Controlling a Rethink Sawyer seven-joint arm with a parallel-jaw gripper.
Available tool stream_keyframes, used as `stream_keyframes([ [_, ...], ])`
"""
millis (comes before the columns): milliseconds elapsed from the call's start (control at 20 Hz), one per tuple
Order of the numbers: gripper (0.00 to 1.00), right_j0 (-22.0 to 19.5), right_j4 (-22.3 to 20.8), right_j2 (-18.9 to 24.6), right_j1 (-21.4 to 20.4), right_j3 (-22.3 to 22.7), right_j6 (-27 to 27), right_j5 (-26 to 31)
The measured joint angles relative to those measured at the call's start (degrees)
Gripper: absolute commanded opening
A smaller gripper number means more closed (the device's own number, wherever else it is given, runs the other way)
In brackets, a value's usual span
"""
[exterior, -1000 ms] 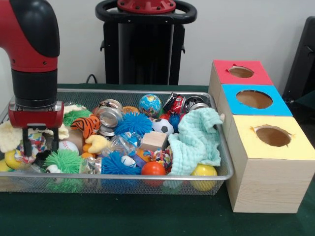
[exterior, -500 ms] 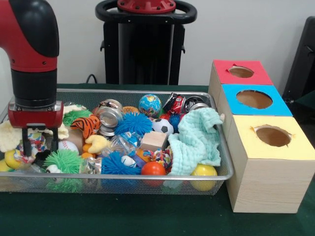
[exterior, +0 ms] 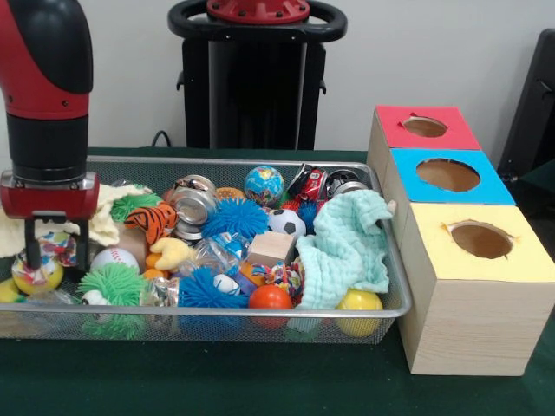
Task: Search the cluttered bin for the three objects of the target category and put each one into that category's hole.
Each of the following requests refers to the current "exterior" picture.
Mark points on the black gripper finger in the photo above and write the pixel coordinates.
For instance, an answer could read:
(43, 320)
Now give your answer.
(32, 243)
(83, 247)

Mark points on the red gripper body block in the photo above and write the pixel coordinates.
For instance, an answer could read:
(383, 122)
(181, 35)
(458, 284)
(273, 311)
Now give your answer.
(48, 199)

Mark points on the multicolour confetti cloth toy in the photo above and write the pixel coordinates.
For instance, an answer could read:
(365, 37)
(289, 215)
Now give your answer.
(56, 251)

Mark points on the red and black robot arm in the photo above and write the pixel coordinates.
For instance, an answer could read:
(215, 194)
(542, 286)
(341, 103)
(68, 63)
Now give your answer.
(48, 87)

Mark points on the shallow clear mesh bin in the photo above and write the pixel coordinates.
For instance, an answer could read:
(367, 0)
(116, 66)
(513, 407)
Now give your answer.
(260, 334)

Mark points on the wooden box with three holes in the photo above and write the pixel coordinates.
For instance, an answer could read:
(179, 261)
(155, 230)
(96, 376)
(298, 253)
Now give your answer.
(473, 312)

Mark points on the small baseball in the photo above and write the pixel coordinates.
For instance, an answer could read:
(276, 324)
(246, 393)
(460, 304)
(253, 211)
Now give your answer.
(114, 258)

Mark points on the cream knitted cloth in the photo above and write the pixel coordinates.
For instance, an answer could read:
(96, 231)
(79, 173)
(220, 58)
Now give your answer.
(108, 217)

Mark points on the green fuzzy toy with eyes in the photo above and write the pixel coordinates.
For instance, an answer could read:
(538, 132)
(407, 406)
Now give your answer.
(117, 286)

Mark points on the tiger plush toy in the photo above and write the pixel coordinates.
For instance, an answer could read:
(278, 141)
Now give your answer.
(152, 221)

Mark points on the blue spiky rubber ball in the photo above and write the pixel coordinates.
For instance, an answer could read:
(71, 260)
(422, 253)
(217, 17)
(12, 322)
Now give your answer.
(234, 218)

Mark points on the dark green table cloth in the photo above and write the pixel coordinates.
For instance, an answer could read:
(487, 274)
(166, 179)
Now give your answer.
(217, 381)

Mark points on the globe print ball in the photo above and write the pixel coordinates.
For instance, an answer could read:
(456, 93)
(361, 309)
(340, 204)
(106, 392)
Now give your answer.
(264, 185)

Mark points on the orange ball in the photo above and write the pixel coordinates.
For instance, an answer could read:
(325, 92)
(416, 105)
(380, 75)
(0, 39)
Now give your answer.
(270, 297)

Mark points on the small soccer ball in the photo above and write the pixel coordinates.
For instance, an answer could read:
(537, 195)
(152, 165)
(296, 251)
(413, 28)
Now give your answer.
(287, 224)

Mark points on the mint green cloth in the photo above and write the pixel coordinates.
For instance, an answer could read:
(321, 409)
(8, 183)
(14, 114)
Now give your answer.
(347, 247)

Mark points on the yellow ball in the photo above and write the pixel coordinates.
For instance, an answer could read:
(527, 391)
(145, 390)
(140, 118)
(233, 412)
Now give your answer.
(358, 302)

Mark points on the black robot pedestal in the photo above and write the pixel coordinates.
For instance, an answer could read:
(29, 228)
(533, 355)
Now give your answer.
(256, 87)

